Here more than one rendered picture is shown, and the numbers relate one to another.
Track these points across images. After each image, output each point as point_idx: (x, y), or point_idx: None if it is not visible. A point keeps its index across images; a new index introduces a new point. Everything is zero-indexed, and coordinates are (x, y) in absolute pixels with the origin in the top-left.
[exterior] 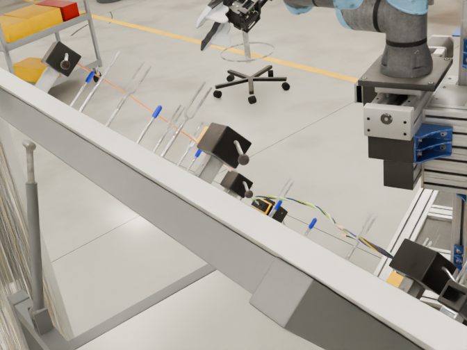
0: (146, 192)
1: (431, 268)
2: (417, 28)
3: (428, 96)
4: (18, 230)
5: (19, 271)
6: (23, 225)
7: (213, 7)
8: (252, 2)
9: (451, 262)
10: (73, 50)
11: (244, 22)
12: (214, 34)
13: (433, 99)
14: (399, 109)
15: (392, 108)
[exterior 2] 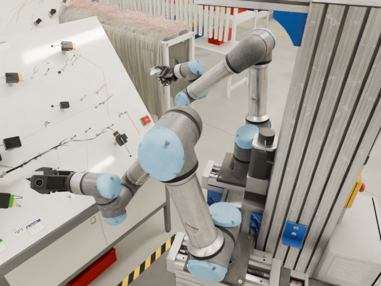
0: None
1: (3, 141)
2: (236, 150)
3: (238, 189)
4: (159, 102)
5: (157, 114)
6: (160, 102)
7: (155, 68)
8: (164, 75)
9: (5, 145)
10: (63, 45)
11: (161, 81)
12: None
13: (237, 193)
14: (204, 172)
15: (206, 169)
